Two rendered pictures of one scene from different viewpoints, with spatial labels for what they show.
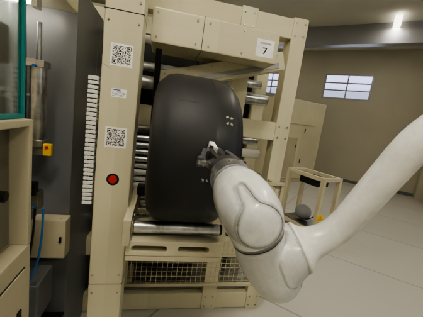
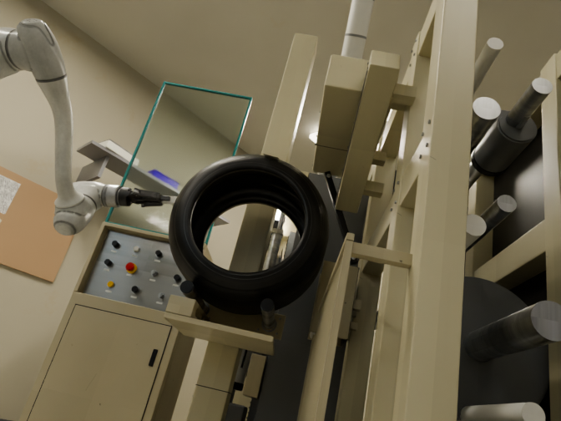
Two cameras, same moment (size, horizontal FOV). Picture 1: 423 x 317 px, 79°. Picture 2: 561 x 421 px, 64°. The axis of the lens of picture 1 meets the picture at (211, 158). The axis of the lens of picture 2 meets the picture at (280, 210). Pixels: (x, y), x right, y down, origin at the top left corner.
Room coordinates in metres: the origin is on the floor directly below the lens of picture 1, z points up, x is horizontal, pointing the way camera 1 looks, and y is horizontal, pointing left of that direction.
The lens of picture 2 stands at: (1.66, -1.44, 0.58)
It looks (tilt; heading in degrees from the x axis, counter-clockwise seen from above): 24 degrees up; 108
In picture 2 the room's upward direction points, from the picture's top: 14 degrees clockwise
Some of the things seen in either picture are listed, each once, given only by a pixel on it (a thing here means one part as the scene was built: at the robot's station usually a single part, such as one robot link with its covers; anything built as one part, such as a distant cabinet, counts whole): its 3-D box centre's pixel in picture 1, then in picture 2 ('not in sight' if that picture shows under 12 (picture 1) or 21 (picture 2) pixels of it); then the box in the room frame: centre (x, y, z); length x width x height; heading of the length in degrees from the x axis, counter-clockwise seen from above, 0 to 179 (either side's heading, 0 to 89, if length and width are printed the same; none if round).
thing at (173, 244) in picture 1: (174, 243); (189, 316); (0.93, 0.10, 0.84); 0.36 x 0.09 x 0.06; 102
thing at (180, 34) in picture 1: (213, 43); (349, 125); (1.39, 0.07, 1.71); 0.61 x 0.25 x 0.15; 102
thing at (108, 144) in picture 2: not in sight; (113, 155); (-1.04, 1.65, 2.41); 0.38 x 0.37 x 0.10; 60
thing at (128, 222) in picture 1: (133, 211); (235, 317); (1.03, 0.30, 0.90); 0.40 x 0.03 x 0.10; 12
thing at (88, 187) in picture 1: (92, 141); not in sight; (0.95, 0.45, 1.19); 0.05 x 0.04 x 0.48; 12
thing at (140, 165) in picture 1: (134, 159); (332, 304); (1.39, 0.42, 1.05); 0.20 x 0.15 x 0.30; 102
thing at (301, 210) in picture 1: (308, 201); not in sight; (3.30, -1.36, 0.40); 0.60 x 0.35 x 0.80; 30
